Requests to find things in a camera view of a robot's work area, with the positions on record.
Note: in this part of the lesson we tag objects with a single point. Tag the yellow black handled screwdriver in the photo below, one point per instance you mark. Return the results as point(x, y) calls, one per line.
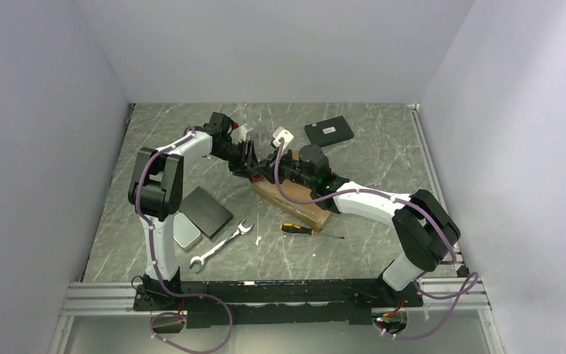
point(293, 228)

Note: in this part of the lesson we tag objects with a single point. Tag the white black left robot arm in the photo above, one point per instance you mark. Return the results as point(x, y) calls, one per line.
point(157, 185)

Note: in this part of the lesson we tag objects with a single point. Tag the brown cardboard express box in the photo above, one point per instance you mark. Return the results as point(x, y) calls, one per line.
point(263, 184)

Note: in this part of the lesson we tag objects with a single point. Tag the front aluminium frame rail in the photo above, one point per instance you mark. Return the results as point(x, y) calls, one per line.
point(90, 299)

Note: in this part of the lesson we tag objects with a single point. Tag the dark grey flat slab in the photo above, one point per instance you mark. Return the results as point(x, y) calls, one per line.
point(205, 212)

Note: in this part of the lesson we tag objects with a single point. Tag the black flat box with label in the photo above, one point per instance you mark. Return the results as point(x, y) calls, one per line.
point(329, 132)

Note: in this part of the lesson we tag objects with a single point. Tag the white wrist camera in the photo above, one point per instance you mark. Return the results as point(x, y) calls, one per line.
point(282, 137)
point(241, 133)

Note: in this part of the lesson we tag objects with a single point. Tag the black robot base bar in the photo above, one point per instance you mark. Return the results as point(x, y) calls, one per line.
point(213, 303)

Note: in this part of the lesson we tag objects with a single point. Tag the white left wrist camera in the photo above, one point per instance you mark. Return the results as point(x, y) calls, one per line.
point(241, 133)

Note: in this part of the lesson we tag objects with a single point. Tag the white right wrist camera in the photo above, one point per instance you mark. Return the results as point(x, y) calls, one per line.
point(282, 137)

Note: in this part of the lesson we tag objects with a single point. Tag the silver open-end wrench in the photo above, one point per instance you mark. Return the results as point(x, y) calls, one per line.
point(199, 262)

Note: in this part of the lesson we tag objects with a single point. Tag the aluminium table edge rail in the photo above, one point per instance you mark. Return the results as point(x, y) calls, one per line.
point(431, 171)

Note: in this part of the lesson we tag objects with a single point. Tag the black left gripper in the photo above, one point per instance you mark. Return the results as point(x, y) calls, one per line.
point(245, 161)

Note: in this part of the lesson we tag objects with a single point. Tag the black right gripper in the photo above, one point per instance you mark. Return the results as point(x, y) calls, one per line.
point(267, 167)

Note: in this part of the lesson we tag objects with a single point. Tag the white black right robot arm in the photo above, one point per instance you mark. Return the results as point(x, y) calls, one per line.
point(426, 232)

